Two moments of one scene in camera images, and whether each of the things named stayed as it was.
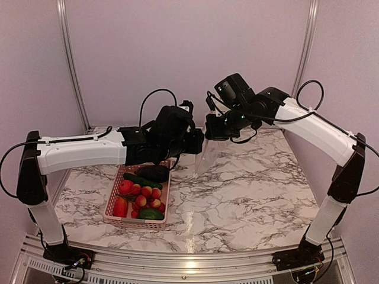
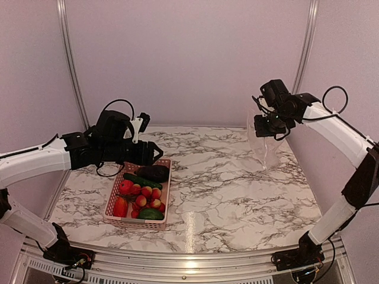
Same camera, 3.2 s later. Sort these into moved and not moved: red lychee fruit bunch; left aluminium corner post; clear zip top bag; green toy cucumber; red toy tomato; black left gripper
Moved: black left gripper; clear zip top bag
Not moved: left aluminium corner post; red lychee fruit bunch; green toy cucumber; red toy tomato
